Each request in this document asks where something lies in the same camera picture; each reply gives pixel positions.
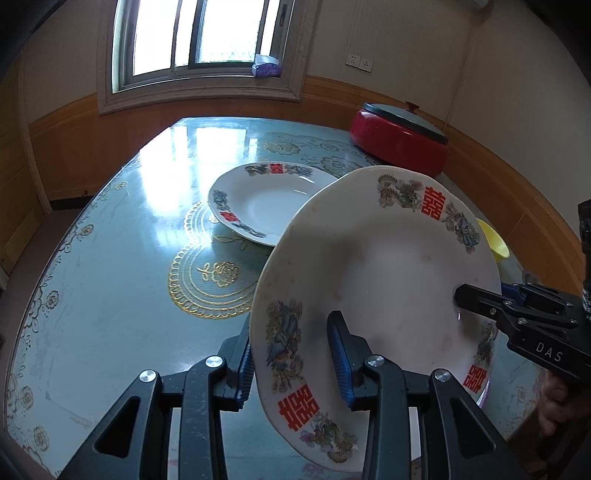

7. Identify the grey pot lid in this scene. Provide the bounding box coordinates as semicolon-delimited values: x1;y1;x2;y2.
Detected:
362;102;450;145

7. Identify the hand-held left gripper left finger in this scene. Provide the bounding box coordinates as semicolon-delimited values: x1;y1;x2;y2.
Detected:
60;318;254;480

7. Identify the lace floral tablecloth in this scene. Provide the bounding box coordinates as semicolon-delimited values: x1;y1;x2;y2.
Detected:
9;117;548;480

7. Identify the yellow bowl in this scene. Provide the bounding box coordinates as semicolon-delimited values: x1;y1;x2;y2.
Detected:
475;218;511;263

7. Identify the red cooking pot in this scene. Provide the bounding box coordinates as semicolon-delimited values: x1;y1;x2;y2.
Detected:
348;102;450;178

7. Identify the person's right hand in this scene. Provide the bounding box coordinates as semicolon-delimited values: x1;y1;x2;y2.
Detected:
537;369;580;446

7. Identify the large white patterned plate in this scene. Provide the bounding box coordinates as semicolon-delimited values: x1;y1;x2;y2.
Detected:
249;165;503;474

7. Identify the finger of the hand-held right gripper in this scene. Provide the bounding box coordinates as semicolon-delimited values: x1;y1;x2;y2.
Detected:
454;284;522;325
501;282;573;306

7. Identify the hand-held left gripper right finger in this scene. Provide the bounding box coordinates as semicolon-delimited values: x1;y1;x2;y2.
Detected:
327;311;527;480

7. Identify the small white patterned plate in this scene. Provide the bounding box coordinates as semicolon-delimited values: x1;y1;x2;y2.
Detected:
208;162;340;247

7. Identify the purple tissue box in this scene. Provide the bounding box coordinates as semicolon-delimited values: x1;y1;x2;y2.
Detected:
252;54;283;78

